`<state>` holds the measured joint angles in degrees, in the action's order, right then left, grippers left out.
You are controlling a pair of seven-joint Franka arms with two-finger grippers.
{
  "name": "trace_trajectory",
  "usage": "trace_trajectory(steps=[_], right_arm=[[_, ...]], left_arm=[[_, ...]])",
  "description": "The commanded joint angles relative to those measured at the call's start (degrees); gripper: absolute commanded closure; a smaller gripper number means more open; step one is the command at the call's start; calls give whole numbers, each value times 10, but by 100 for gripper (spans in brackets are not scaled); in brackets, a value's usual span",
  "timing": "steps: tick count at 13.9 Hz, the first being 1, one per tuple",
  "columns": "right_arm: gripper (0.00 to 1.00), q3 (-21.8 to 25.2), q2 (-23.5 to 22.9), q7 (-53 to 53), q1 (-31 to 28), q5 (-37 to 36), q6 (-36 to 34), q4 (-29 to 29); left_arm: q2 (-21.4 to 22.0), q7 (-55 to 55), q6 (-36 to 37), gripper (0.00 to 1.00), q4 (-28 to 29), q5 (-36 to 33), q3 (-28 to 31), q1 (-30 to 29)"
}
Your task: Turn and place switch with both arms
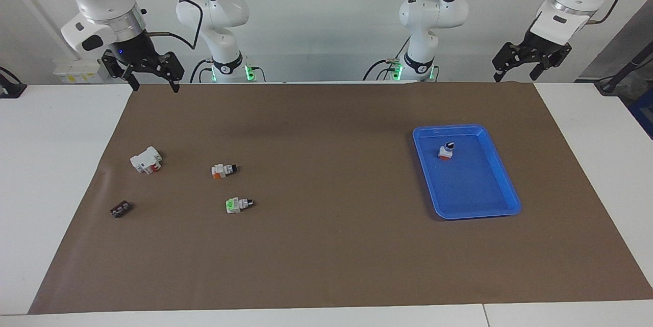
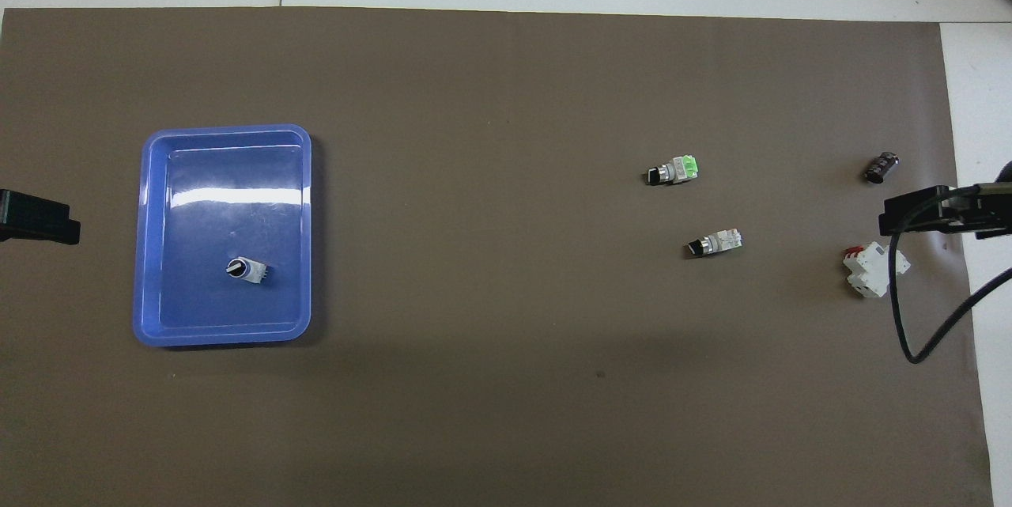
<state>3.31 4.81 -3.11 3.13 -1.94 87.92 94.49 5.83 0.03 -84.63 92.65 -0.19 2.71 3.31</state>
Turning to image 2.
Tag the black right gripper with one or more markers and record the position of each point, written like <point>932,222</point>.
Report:
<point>992,222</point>

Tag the selector switch orange base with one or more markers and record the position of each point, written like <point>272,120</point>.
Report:
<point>719,241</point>

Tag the white circuit breaker red lever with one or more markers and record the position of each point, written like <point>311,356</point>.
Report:
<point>866,274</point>

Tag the blue plastic tray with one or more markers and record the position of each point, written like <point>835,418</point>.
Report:
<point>221,175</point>

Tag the brown table mat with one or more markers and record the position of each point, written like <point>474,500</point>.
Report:
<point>474,254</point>

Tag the selector switch white base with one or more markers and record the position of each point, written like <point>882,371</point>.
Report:
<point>251,271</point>

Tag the selector switch green base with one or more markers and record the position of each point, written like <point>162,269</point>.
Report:
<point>678,169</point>

